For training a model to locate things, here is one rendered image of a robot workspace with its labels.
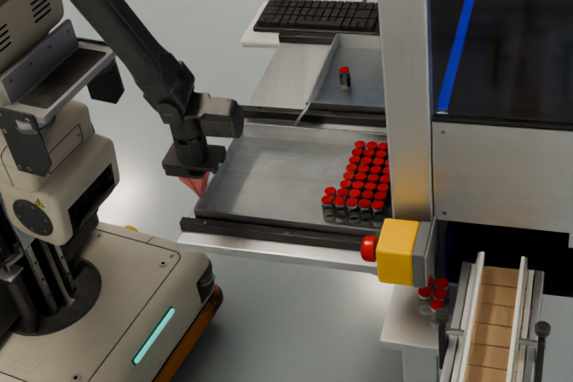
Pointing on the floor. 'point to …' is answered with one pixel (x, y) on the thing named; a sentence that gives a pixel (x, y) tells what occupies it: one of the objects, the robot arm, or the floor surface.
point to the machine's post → (408, 103)
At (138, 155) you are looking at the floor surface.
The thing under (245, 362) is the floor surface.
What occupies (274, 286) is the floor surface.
